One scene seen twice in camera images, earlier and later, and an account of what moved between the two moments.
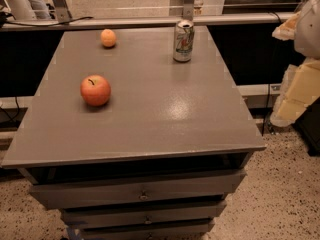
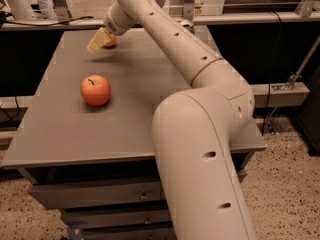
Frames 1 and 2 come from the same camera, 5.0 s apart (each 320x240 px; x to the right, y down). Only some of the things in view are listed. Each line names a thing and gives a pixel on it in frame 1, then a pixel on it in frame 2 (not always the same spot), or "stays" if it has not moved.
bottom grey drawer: (158, 232) stays
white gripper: (308, 34) to (112, 24)
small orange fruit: (108, 37) stays
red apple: (95, 90) stays
